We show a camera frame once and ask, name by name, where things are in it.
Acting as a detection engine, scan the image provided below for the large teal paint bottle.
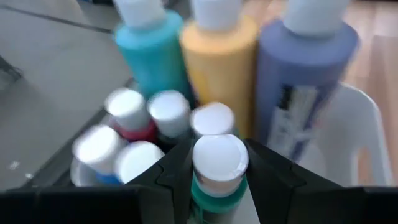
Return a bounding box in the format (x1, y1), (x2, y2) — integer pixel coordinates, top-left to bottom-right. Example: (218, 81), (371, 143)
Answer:
(112, 0), (195, 108)

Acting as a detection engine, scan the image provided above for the white plastic bin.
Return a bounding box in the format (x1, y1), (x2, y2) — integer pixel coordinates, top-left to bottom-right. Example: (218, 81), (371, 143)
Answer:
(68, 81), (395, 224)

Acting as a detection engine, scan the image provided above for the small teal paint bottle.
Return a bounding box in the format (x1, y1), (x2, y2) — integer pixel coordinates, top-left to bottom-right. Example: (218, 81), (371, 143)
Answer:
(189, 101), (236, 139)
(114, 140), (165, 185)

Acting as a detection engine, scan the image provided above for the small maroon paint bottle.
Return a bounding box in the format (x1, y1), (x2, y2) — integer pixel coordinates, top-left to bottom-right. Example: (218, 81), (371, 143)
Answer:
(104, 88), (158, 143)

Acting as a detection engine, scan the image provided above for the small black paint bottle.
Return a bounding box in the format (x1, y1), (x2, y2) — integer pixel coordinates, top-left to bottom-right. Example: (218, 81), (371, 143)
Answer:
(146, 90), (192, 147)

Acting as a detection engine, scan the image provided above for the large yellow paint bottle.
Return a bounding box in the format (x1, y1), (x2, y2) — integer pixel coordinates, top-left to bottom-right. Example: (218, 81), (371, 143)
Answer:
(179, 0), (259, 139)

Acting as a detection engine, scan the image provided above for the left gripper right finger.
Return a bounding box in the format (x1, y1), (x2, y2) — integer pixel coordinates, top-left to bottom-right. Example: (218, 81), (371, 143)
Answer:
(244, 138), (366, 224)

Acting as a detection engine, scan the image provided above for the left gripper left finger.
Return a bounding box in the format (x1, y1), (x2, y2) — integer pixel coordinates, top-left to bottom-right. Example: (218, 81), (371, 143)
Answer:
(127, 138), (194, 224)

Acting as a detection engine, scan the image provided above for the small green paint bottle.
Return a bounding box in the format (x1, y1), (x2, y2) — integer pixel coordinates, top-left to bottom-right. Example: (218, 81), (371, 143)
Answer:
(190, 133), (249, 224)

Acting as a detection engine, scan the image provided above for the large blue paint bottle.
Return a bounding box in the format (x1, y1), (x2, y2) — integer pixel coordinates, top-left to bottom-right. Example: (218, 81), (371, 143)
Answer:
(255, 0), (361, 162)

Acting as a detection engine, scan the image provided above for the small navy paint bottle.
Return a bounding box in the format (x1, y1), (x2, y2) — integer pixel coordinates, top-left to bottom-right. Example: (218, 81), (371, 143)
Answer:
(71, 124), (128, 187)

